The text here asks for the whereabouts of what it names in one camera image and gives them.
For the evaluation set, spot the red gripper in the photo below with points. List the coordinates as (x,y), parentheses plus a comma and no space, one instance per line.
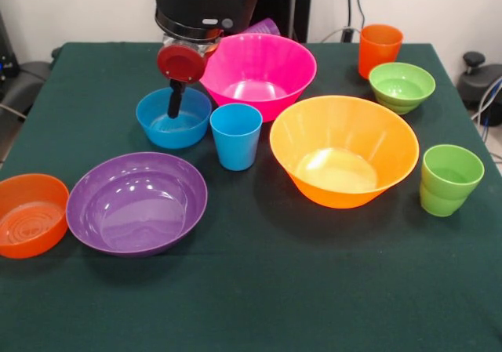
(181,64)

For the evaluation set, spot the blue plastic cup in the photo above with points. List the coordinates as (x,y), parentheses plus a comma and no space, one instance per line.
(235,148)

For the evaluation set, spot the pink plastic bowl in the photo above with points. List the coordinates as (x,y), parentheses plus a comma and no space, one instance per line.
(282,62)

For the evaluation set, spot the purple plastic cup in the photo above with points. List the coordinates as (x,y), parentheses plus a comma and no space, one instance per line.
(268,27)

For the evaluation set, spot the purple plastic bowl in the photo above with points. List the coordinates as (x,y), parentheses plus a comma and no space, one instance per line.
(137,218)

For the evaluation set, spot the orange plastic bowl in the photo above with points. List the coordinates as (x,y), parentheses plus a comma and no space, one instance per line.
(27,230)

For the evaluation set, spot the yellow plastic bowl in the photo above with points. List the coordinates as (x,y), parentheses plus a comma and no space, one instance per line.
(388,148)

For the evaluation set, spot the green plastic bowl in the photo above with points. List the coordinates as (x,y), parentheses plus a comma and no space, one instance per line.
(402,93)

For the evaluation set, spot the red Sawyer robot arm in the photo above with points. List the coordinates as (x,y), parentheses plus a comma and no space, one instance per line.
(204,3)

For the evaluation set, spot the blue plastic bowl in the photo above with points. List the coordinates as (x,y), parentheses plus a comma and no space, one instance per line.
(188,132)

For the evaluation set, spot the grey chair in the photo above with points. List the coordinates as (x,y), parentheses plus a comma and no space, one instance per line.
(23,81)

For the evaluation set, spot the dark equipment box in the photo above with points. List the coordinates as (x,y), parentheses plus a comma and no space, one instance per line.
(6,66)

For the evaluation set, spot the orange plastic cup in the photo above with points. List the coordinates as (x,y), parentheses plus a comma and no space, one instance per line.
(378,48)

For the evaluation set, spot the dark green tablecloth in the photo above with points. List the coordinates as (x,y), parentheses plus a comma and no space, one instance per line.
(274,289)

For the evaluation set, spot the green plastic cup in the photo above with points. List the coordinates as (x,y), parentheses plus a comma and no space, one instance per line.
(447,199)

